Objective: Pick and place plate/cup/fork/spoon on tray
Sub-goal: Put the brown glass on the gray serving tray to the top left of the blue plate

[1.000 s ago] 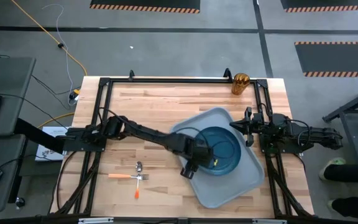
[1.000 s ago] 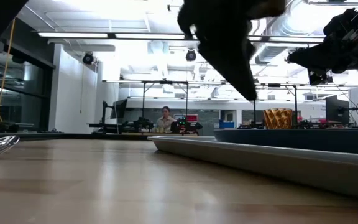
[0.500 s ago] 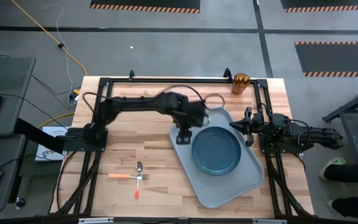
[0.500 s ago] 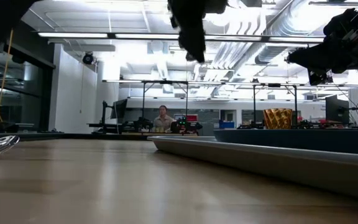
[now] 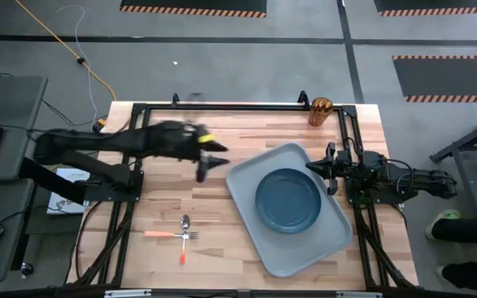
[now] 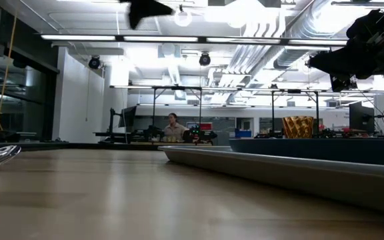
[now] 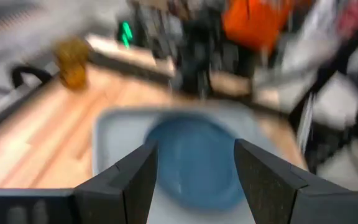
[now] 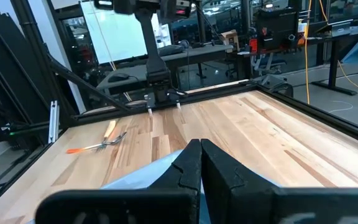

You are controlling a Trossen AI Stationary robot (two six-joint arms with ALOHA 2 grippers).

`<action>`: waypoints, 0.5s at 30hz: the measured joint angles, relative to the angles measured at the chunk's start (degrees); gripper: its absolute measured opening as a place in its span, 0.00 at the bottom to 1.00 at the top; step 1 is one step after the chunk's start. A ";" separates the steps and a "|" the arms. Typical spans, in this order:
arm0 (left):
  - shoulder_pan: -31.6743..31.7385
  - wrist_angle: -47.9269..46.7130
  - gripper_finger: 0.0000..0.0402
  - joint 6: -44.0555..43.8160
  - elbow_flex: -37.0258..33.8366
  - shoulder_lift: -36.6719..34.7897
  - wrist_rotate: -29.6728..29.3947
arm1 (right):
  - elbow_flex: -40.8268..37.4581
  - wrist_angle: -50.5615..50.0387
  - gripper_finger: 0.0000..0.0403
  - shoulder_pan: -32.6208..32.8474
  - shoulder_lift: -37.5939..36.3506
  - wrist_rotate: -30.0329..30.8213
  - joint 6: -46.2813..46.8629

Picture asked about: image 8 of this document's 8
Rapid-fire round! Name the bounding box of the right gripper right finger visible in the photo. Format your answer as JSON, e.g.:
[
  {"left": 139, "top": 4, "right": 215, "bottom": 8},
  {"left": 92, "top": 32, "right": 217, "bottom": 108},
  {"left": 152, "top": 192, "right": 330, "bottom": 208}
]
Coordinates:
[{"left": 201, "top": 139, "right": 358, "bottom": 224}]

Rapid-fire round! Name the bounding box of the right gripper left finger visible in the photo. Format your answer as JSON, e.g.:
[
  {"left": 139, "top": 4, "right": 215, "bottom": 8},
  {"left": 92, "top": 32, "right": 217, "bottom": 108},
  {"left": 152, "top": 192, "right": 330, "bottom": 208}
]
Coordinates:
[{"left": 35, "top": 139, "right": 202, "bottom": 224}]

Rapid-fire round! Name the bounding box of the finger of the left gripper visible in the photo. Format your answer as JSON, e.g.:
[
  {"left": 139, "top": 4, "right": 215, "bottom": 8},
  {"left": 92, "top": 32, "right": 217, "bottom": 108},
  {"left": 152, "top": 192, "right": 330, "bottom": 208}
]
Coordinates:
[
  {"left": 93, "top": 0, "right": 136, "bottom": 16},
  {"left": 159, "top": 0, "right": 195, "bottom": 24}
]

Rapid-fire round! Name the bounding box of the wooden-handled metal fork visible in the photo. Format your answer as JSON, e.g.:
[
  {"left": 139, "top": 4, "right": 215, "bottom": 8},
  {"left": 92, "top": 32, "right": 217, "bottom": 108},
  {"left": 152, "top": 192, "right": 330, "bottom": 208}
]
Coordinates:
[{"left": 95, "top": 119, "right": 117, "bottom": 153}]

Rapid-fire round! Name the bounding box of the orange-handled metal spoon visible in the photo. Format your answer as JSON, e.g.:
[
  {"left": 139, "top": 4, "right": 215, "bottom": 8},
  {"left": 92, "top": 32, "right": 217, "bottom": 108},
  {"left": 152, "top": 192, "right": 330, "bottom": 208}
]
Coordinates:
[{"left": 66, "top": 131, "right": 127, "bottom": 155}]

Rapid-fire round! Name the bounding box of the gray plastic tray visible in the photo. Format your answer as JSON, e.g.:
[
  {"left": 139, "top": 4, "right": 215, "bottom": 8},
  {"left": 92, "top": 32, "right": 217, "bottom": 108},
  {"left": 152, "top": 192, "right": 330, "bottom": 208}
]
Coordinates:
[{"left": 101, "top": 149, "right": 213, "bottom": 224}]

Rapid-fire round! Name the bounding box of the white board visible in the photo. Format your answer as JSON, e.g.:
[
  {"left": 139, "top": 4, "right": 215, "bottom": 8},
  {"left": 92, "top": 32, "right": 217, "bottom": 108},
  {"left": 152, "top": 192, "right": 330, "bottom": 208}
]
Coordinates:
[{"left": 80, "top": 0, "right": 172, "bottom": 65}]

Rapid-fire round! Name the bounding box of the black keyboard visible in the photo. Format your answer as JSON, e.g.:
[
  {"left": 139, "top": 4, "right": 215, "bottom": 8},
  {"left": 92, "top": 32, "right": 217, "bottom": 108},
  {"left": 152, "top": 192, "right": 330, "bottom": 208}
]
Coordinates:
[{"left": 158, "top": 45, "right": 186, "bottom": 57}]

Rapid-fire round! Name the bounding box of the gray desk top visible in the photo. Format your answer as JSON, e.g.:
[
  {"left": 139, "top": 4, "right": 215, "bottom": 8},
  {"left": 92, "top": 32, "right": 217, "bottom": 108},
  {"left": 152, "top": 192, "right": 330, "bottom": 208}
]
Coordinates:
[
  {"left": 96, "top": 63, "right": 150, "bottom": 94},
  {"left": 154, "top": 44, "right": 234, "bottom": 68}
]

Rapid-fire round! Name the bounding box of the brown cardboard box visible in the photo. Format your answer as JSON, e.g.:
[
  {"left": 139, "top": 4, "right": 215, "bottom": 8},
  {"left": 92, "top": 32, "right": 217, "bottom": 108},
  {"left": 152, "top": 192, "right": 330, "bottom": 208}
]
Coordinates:
[{"left": 221, "top": 29, "right": 241, "bottom": 53}]

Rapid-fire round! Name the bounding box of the black computer mouse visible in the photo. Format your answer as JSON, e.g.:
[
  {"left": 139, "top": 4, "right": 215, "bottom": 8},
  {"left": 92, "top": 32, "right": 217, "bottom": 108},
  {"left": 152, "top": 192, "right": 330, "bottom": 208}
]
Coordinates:
[{"left": 107, "top": 73, "right": 131, "bottom": 83}]

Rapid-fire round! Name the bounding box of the black equipment rack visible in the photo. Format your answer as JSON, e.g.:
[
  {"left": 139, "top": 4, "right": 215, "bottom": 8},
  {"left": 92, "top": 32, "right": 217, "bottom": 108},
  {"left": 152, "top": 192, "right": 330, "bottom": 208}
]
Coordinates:
[{"left": 255, "top": 6, "right": 306, "bottom": 53}]

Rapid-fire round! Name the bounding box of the white office chair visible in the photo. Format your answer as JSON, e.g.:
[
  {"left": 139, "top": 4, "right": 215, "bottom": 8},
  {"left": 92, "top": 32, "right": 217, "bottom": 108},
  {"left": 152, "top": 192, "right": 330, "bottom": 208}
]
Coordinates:
[{"left": 250, "top": 52, "right": 288, "bottom": 77}]

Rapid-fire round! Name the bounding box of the black slatted panel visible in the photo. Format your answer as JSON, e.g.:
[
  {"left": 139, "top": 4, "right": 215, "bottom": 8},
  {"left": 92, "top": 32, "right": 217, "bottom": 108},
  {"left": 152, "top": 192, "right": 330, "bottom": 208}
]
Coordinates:
[{"left": 0, "top": 9, "right": 54, "bottom": 150}]

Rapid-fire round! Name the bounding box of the black standing desk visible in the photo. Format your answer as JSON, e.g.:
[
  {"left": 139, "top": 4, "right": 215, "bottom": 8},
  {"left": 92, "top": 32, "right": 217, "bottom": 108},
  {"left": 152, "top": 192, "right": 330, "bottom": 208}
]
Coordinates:
[{"left": 306, "top": 27, "right": 358, "bottom": 96}]

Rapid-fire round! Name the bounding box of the silver laptop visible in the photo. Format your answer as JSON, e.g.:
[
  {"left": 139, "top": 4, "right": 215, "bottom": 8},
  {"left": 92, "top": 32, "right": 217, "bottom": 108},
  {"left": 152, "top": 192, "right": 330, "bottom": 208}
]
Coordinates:
[{"left": 315, "top": 19, "right": 354, "bottom": 39}]

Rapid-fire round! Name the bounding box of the light blue roll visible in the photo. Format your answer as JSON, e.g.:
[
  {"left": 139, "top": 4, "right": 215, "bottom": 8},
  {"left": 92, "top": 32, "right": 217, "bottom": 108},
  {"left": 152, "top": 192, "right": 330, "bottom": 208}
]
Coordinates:
[{"left": 341, "top": 35, "right": 358, "bottom": 64}]

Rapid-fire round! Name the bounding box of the black cable loop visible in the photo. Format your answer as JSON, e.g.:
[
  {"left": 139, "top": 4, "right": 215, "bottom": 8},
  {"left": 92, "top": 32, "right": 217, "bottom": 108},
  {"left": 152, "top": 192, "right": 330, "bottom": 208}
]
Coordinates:
[{"left": 260, "top": 74, "right": 295, "bottom": 98}]

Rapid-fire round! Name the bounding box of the black aluminium table frame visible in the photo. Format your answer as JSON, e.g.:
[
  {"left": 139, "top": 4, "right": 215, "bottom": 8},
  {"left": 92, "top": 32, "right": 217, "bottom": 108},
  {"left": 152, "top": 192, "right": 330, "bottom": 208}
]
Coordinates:
[{"left": 0, "top": 0, "right": 358, "bottom": 215}]

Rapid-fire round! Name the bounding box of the silver aluminium bracket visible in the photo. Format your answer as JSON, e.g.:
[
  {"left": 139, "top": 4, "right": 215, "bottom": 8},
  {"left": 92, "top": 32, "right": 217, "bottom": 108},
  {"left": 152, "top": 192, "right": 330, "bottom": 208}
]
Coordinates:
[{"left": 48, "top": 100, "right": 60, "bottom": 144}]

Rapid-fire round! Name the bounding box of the thin white cable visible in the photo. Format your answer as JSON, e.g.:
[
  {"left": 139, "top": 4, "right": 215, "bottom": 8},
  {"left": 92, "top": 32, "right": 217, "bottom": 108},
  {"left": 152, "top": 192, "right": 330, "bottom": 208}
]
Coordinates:
[{"left": 328, "top": 100, "right": 354, "bottom": 114}]

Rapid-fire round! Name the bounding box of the yellow cable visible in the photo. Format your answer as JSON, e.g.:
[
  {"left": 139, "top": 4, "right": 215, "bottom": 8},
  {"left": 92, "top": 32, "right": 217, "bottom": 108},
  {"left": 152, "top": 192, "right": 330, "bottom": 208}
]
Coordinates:
[{"left": 303, "top": 0, "right": 358, "bottom": 105}]

